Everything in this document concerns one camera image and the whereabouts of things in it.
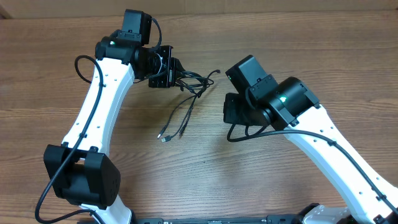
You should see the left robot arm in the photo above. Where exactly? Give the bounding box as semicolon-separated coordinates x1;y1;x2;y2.
44;9;176;223

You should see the black USB cable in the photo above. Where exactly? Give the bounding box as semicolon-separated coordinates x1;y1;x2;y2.
157;68;221;139
160;77;215;144

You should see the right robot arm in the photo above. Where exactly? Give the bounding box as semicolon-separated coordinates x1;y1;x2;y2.
223;55;397;223

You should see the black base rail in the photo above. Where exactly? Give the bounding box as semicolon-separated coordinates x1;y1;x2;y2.
132;214;303;224

